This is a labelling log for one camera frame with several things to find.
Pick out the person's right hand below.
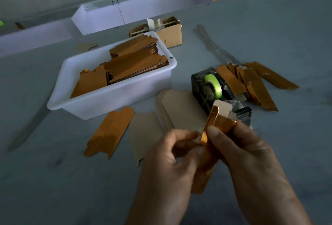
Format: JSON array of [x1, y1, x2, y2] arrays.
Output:
[[206, 121, 302, 218]]

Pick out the white plastic bin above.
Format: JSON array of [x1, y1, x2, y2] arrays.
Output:
[[47, 31, 177, 121]]

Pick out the gold cartons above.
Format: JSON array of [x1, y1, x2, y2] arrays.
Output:
[[71, 34, 169, 98]]

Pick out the long white tray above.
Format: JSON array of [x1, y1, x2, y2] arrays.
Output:
[[0, 19, 79, 58], [72, 0, 214, 35]]

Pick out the single beige blank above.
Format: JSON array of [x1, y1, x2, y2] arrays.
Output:
[[129, 111, 164, 166]]

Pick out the black tape dispenser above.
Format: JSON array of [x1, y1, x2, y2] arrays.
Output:
[[191, 67, 253, 128]]

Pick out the green tape roll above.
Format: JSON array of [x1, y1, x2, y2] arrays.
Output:
[[204, 74, 223, 100]]

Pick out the person's left forearm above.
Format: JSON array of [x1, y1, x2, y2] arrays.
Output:
[[126, 209, 181, 225]]

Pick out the person's right forearm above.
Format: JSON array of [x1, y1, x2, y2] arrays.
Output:
[[245, 207, 313, 225]]

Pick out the small cardboard box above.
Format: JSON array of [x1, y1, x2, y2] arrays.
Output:
[[129, 16, 183, 49]]

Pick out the person's left hand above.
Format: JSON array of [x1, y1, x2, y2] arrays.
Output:
[[136, 128, 205, 218]]

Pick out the pile of beige blanks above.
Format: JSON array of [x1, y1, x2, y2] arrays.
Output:
[[156, 89, 209, 132]]

